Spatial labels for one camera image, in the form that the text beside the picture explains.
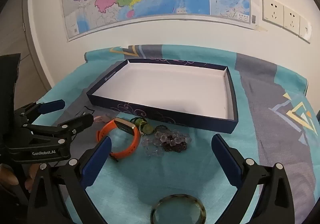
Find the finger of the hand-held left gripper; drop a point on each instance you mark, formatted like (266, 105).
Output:
(51, 106)
(80, 121)

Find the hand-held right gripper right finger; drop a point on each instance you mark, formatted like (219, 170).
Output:
(225, 161)

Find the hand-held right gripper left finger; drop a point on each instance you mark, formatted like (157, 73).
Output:
(98, 159)

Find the orange smart band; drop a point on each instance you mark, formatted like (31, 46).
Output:
(136, 141)

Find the tortoiseshell bangle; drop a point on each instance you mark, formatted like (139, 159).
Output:
(178, 197)

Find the white shallow tray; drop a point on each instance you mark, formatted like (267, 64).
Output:
(162, 88)

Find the person's left hand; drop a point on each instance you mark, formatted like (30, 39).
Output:
(31, 176)

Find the teal and grey printed blanket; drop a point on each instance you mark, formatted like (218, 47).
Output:
(262, 126)

